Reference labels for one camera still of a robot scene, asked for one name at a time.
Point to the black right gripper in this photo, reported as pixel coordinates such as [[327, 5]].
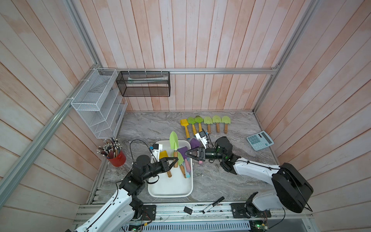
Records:
[[202, 154]]

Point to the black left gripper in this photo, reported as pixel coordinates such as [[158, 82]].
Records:
[[164, 164]]

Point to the large green shovel blade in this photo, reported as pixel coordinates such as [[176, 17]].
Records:
[[174, 143]]

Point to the white plastic storage box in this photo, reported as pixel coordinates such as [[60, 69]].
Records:
[[177, 186]]

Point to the yellow square shovel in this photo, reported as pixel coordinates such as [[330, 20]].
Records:
[[185, 124]]

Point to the green shovel yellow handle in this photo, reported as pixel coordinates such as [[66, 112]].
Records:
[[191, 121]]

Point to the green shovel orange handle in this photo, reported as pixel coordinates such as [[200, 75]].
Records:
[[199, 120]]

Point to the green shovel wooden handle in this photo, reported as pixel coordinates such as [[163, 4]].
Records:
[[208, 121], [217, 120], [226, 120]]

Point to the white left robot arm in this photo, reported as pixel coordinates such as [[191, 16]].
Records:
[[123, 205]]

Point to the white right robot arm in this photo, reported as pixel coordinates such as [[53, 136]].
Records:
[[290, 191]]

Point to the small black square block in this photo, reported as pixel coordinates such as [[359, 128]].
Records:
[[188, 210]]

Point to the black marker pen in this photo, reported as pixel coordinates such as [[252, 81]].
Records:
[[209, 207]]

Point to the red pencil cup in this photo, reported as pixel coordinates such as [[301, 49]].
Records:
[[119, 160]]

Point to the light blue calculator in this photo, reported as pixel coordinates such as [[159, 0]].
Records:
[[260, 141]]

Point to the green trowel wooden handle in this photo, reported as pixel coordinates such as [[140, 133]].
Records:
[[180, 163]]

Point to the purple shovel pink handle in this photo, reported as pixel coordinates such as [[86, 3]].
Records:
[[185, 163]]

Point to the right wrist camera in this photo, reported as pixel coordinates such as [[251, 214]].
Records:
[[202, 137]]

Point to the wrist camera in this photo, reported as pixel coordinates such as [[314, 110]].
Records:
[[202, 137], [156, 149]]

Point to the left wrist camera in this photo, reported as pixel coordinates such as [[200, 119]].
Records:
[[156, 149]]

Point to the black wire mesh basket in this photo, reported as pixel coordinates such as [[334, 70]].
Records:
[[144, 83]]

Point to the white wire mesh shelf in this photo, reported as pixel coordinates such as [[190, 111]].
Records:
[[100, 105]]

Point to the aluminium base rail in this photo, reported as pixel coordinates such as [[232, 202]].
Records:
[[225, 217]]

